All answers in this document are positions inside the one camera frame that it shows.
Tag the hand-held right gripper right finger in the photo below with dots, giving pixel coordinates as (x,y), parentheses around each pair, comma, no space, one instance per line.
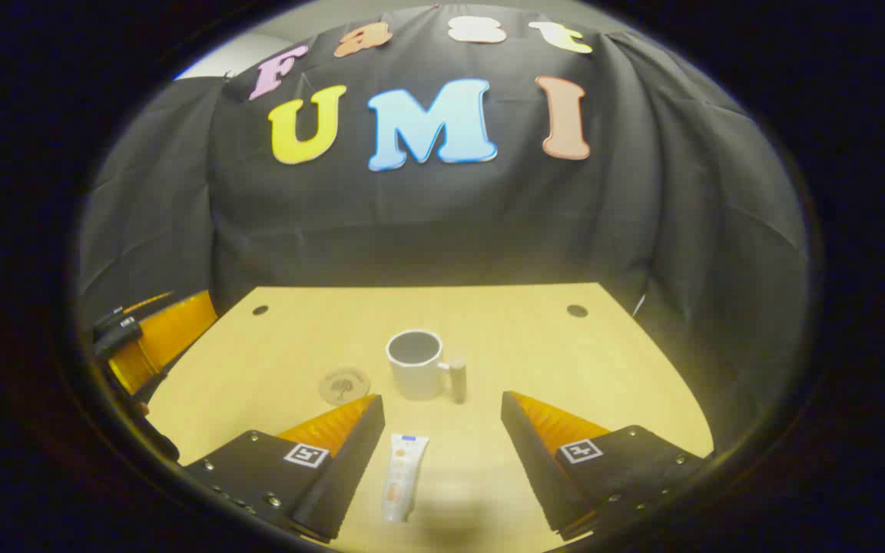
(535,461)

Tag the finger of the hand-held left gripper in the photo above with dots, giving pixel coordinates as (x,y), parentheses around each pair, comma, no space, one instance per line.
(170,330)

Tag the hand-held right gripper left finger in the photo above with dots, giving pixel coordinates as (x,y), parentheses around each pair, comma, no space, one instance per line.
(350,461)

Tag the white toothpaste tube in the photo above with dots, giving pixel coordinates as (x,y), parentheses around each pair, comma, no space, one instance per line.
(404,476)

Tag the round cork coaster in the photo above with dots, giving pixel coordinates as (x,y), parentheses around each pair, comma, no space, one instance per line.
(339,384)

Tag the light wooden desktop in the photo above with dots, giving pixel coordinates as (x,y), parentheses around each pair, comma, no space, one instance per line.
(527,361)

